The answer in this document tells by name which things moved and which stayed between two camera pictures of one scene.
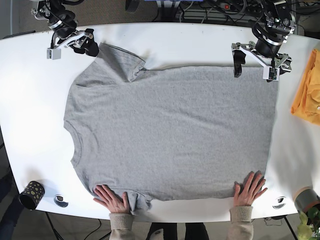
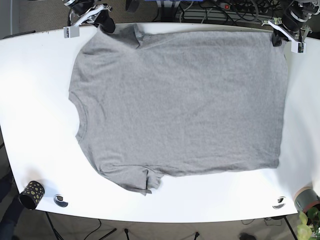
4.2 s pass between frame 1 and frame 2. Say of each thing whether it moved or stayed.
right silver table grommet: stayed
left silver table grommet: stayed
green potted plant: stayed
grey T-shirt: moved
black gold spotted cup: stayed
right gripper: moved
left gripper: moved
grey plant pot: stayed
